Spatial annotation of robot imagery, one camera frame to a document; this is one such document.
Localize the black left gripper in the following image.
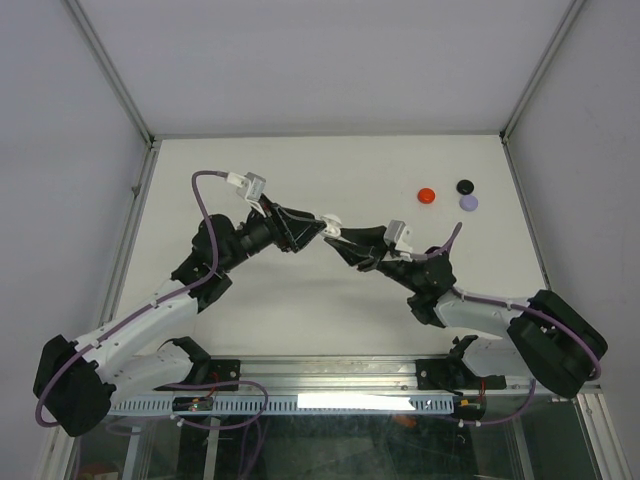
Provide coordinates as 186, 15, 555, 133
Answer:
220, 193, 325, 272

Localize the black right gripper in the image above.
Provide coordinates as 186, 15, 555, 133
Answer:
325, 225, 421, 294

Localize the white charging case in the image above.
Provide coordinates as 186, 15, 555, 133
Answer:
320, 214, 342, 239

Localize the orange charging case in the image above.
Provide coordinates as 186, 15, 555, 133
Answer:
417, 188, 436, 205

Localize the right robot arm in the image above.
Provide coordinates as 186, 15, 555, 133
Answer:
323, 220, 608, 399

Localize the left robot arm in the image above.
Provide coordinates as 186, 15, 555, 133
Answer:
33, 197, 326, 437

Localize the lilac charging case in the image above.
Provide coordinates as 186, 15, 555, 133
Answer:
459, 195, 479, 212

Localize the black charging case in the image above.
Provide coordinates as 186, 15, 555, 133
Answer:
456, 179, 475, 196

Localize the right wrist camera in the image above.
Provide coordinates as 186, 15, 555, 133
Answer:
383, 220, 413, 260

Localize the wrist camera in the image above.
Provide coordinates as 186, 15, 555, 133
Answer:
383, 220, 413, 260
226, 172, 266, 215

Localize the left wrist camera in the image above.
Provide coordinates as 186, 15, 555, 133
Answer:
226, 172, 266, 215

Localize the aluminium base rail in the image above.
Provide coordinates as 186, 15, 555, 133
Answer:
119, 353, 601, 401

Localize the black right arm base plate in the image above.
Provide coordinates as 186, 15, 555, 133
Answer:
415, 358, 507, 394

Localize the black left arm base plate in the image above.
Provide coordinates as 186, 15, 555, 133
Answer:
155, 357, 241, 391

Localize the grey slotted cable duct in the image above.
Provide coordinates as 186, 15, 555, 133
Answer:
110, 393, 454, 417

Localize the aluminium frame post left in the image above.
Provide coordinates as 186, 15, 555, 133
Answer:
63, 0, 154, 146

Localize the aluminium frame post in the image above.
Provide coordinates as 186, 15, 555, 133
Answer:
499, 0, 589, 144
63, 0, 154, 146

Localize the aluminium frame post right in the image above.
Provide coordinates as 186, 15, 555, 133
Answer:
499, 0, 589, 144

